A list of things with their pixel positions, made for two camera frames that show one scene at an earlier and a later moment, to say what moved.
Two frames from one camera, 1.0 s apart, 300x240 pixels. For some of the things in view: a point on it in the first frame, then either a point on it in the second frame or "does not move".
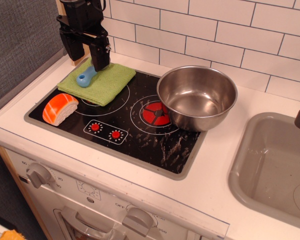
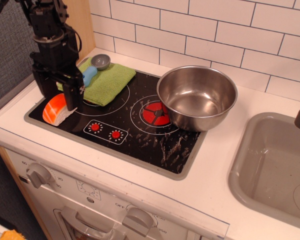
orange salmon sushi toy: (59, 108) does not move
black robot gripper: (84, 16) to (56, 58)
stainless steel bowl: (198, 98) does not move
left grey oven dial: (38, 174) does not move
